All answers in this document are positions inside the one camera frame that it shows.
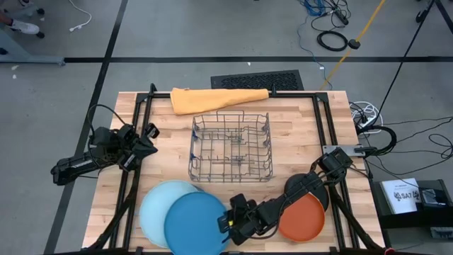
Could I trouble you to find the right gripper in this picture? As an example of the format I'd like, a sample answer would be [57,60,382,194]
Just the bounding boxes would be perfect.
[217,193,273,246]

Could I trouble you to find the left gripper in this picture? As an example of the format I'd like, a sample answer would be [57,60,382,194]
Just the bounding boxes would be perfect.
[120,122,161,171]

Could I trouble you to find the grey wire dish rack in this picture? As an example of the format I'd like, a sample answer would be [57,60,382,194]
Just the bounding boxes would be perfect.
[187,110,274,183]

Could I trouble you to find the small orange plate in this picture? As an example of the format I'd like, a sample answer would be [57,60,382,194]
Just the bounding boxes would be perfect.
[278,193,326,244]

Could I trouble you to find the large light blue plate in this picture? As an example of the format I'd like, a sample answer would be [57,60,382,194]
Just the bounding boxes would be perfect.
[138,179,199,249]

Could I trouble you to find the small black plate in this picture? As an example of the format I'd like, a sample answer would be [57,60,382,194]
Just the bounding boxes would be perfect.
[285,172,330,213]

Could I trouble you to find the orange cloth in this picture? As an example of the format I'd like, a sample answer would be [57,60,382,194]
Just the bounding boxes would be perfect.
[169,87,270,116]

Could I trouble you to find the grey metal mounting plate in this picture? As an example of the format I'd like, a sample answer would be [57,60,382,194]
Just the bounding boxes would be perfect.
[322,144,366,157]

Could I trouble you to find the grey table base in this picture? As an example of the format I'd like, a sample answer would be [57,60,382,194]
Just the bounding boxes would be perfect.
[0,28,67,67]

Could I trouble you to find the white power strip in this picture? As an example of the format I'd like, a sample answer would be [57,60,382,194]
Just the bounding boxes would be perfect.
[357,115,378,131]

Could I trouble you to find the person's shoe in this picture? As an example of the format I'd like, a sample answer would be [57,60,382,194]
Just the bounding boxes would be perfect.
[9,19,40,36]

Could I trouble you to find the office chair base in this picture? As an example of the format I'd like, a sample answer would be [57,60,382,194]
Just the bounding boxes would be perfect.
[16,3,46,39]

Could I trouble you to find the white printed booklet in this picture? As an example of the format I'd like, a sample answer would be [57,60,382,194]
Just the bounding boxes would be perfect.
[381,178,422,215]

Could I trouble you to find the black side stand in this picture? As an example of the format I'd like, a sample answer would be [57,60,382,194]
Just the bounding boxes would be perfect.
[369,178,453,249]

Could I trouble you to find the person's leg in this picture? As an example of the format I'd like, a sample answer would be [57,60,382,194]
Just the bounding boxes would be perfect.
[0,10,17,26]

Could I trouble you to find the black device with sticker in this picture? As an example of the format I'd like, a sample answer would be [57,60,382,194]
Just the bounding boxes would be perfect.
[419,189,447,207]

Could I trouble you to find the grey flat device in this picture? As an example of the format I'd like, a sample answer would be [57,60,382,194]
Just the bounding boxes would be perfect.
[430,226,453,240]

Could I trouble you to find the black power strip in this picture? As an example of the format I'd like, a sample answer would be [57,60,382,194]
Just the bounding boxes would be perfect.
[334,8,350,26]

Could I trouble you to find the black slanted pole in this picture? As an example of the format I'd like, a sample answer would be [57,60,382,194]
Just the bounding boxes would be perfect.
[377,0,437,120]

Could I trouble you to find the black thin stand leg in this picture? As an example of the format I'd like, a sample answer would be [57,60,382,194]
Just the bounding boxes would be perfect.
[434,0,453,26]

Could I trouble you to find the black metal table frame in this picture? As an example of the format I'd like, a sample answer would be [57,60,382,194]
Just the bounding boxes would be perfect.
[83,83,385,255]

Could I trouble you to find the white floor cable with plug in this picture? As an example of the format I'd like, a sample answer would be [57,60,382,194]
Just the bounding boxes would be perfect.
[67,0,93,33]

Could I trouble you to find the white coiled cable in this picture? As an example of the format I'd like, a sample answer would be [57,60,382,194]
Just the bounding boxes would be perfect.
[349,101,382,136]

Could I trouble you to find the thick black cable loop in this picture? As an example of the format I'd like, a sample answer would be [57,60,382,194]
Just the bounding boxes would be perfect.
[355,124,398,157]

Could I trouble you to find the coiled black cable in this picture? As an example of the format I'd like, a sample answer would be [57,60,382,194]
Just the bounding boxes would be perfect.
[316,30,350,52]

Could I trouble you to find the blue cable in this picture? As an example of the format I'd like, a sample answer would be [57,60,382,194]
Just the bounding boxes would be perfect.
[296,0,334,90]

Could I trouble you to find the thin black floor cables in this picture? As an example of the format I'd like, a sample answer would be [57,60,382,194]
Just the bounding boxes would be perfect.
[366,116,453,178]

